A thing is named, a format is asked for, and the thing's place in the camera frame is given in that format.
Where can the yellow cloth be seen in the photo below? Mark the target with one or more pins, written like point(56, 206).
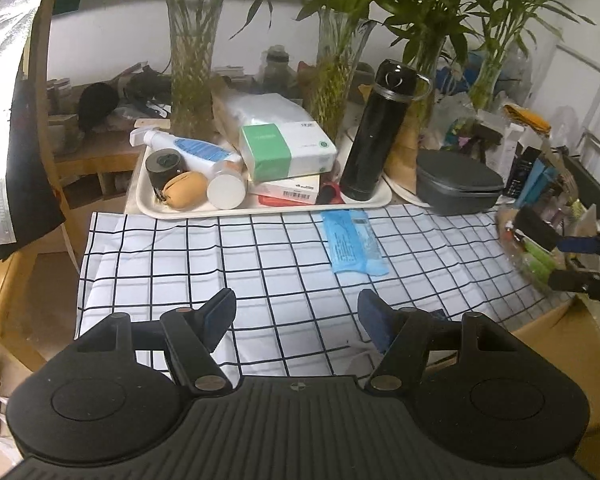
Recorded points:
point(530, 120)

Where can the printed plastic bag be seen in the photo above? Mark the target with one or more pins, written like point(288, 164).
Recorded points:
point(455, 125)

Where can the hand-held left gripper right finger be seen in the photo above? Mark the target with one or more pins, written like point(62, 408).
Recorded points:
point(375, 320)

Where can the black flat device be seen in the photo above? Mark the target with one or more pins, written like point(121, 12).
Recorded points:
point(595, 185)

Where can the silver foil bag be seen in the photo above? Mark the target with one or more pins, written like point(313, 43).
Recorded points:
point(0, 110)

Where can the black round object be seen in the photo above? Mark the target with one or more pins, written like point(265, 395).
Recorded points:
point(97, 107)

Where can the black cylindrical jar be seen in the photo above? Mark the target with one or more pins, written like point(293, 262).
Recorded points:
point(165, 170)

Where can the round woven basket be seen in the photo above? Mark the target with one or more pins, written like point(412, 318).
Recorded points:
point(525, 272)

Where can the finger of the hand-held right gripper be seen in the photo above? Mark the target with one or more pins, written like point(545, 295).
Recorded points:
point(582, 246)
point(575, 280)

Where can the bamboo in ribbed glass vase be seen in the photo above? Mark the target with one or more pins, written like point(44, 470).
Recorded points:
point(195, 85)

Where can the black rectangular sponge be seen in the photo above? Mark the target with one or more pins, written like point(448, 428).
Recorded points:
point(537, 227)

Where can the black mini tripod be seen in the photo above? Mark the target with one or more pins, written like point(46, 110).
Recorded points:
point(480, 137)

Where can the wooden shelf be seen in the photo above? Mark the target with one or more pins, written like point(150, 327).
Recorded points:
point(105, 150)

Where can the white carton box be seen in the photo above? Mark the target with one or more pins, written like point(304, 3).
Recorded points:
point(505, 150)

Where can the wooden chair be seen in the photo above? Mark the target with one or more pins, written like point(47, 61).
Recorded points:
point(42, 35)

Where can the flat white red box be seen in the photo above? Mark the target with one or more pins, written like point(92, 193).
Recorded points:
point(290, 190)

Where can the white blue spray bottle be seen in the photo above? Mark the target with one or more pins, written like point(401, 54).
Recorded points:
point(195, 150)

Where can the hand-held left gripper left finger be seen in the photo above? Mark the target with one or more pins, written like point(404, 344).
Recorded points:
point(220, 320)

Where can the brown cardboard box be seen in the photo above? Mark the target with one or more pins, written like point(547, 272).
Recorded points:
point(580, 330)

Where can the white plastic package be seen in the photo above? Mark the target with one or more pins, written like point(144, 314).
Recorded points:
point(270, 110)

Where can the white black checked tablecloth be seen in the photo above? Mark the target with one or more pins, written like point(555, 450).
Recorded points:
point(180, 260)

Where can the light blue packet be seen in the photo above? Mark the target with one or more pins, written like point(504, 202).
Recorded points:
point(352, 245)

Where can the orange jar with white lid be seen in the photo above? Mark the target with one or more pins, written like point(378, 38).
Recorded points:
point(225, 192)

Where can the dark cloth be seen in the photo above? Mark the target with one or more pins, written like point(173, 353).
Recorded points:
point(30, 185)

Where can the black carton box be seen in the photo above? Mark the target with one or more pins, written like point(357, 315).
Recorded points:
point(522, 170)

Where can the tan oval pouch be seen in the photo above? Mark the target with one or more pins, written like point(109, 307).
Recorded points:
point(185, 190)

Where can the grey zip case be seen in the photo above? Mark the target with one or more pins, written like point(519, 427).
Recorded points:
point(455, 180)

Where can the green tissue packet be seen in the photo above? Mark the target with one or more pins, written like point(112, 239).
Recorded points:
point(537, 260)

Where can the green white tissue box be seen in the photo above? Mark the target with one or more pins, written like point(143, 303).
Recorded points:
point(280, 152)

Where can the bamboo in narrow glass vase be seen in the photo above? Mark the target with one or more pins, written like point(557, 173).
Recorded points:
point(422, 55)

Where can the bamboo in flared glass vase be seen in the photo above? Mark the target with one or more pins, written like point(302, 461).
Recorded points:
point(335, 85)

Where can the blue carton box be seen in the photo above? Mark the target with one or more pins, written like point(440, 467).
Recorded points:
point(537, 185)

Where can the bamboo in small glass vase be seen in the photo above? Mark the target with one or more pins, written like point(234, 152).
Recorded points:
point(487, 80)

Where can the black thermos bottle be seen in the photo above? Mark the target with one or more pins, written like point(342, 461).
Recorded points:
point(367, 150)

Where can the striped ribbon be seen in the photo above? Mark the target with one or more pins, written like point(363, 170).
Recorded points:
point(565, 180)

